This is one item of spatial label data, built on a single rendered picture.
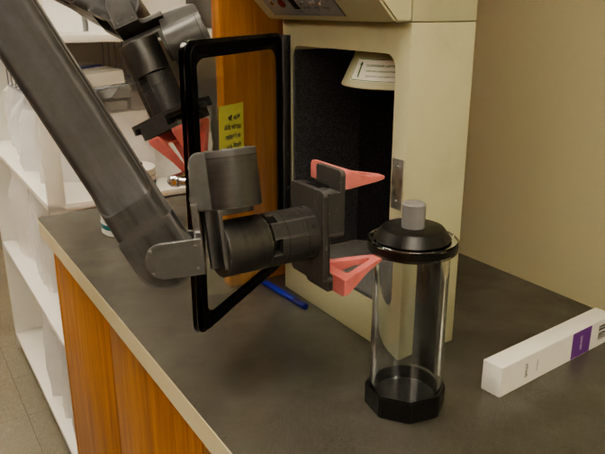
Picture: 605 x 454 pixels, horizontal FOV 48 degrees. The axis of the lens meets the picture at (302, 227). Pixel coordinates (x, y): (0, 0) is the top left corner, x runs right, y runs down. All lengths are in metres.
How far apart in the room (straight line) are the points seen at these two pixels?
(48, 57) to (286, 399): 0.51
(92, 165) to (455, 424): 0.53
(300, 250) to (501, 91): 0.76
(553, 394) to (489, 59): 0.68
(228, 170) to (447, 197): 0.41
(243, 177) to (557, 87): 0.75
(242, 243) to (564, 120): 0.76
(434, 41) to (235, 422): 0.54
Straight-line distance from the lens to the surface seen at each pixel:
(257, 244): 0.66
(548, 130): 1.30
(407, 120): 0.90
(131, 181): 0.66
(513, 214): 1.37
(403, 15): 0.88
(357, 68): 1.01
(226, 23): 1.16
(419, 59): 0.90
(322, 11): 0.98
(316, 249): 0.70
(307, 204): 0.71
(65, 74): 0.67
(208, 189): 0.66
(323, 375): 0.96
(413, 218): 0.80
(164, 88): 0.98
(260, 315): 1.13
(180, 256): 0.65
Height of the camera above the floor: 1.43
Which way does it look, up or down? 18 degrees down
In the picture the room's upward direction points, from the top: straight up
